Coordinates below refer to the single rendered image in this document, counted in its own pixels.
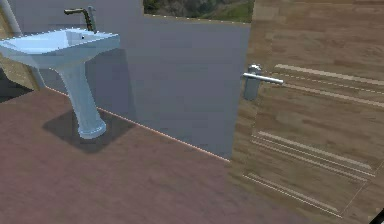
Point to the window with green view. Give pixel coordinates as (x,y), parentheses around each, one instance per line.
(200,8)

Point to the brown wooden room door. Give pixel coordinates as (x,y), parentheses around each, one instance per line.
(316,116)

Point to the bronze sink faucet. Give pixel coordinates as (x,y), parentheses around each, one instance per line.
(87,17)

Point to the white pedestal sink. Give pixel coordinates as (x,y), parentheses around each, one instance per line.
(71,53)

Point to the white wall pipe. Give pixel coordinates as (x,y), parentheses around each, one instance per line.
(10,16)

